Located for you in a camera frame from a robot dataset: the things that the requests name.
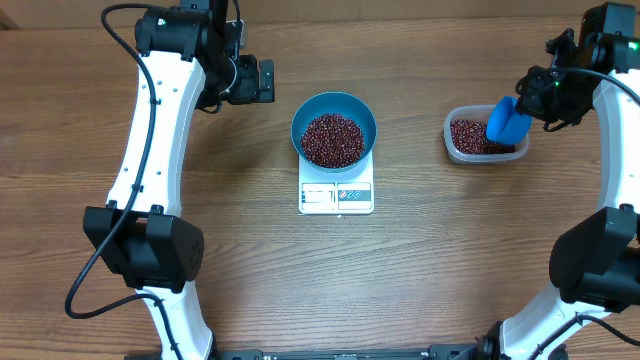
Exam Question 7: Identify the blue plastic measuring scoop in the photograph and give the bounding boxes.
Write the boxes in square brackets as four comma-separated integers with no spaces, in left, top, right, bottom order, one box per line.
[486,96,533,145]

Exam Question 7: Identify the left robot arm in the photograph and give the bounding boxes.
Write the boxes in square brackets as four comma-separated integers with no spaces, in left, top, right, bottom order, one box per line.
[83,0,275,359]

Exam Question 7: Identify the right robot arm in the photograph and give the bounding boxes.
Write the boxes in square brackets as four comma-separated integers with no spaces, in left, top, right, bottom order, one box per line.
[469,2,639,359]

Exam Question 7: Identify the blue metal bowl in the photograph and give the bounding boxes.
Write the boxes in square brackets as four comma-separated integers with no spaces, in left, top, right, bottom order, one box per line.
[291,92,378,171]

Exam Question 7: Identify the red beans in bowl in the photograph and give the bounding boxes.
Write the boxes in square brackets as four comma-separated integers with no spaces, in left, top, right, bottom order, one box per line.
[300,113,365,168]

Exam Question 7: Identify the white digital kitchen scale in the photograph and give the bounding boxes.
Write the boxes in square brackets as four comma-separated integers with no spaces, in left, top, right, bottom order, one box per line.
[298,153,375,215]

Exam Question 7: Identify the red adzuki beans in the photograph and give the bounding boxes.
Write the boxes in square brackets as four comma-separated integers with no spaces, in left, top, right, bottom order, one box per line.
[450,119,516,155]

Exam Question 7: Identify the clear plastic container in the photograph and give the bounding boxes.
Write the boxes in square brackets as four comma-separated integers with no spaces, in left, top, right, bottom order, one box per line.
[443,105,530,165]

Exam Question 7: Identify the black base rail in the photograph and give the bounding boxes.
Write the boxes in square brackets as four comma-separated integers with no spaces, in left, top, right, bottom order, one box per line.
[210,344,475,360]

